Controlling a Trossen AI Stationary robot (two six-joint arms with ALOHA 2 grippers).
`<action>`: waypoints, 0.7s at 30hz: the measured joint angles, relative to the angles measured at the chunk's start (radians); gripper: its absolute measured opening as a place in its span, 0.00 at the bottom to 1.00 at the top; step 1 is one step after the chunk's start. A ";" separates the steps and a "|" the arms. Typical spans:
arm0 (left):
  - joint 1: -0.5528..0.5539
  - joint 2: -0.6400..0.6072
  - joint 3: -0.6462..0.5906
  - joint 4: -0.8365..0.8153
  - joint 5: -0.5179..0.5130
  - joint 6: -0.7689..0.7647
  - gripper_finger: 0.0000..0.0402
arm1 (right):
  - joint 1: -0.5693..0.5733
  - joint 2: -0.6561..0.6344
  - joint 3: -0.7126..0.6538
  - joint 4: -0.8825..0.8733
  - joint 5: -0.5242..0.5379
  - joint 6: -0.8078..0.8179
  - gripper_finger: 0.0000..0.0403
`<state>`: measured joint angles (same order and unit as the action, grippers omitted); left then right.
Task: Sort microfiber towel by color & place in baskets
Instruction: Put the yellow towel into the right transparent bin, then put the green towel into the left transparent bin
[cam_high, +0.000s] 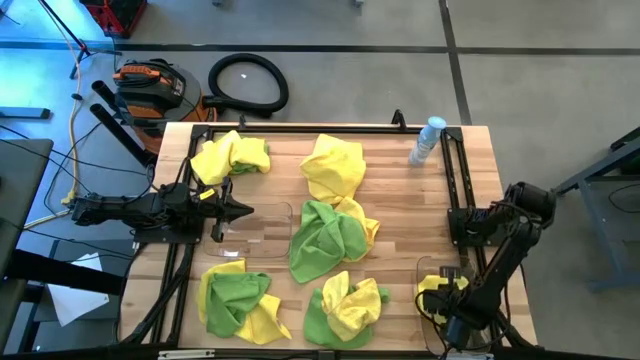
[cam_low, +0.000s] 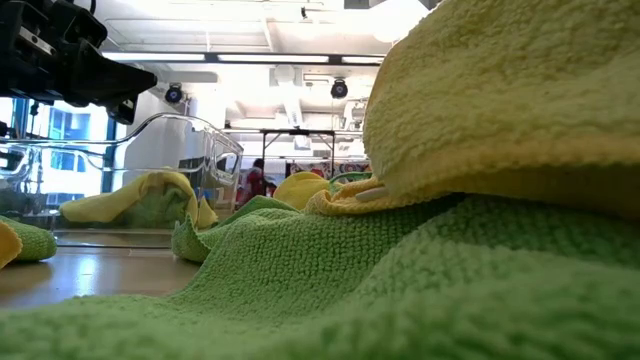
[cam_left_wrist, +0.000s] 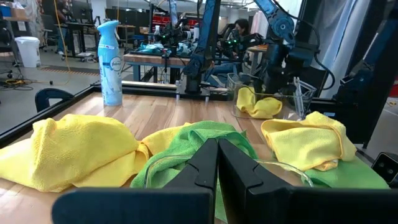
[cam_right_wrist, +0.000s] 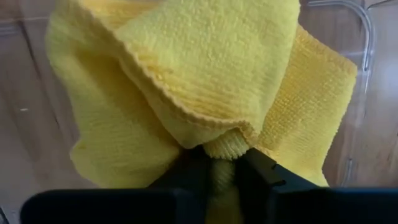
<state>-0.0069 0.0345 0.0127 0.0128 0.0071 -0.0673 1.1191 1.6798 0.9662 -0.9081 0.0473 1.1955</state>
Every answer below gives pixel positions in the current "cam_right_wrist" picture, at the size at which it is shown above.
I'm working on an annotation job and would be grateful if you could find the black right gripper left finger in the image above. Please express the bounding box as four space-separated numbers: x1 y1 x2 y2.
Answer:
19 146 215 224

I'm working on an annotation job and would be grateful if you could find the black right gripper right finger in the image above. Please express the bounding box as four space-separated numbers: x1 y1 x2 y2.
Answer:
234 146 398 224

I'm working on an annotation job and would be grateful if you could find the clear plastic basket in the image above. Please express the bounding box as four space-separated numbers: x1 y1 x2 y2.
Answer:
0 0 377 190

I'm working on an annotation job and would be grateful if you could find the yellow microfiber towel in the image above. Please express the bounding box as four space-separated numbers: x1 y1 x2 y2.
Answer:
45 0 358 224

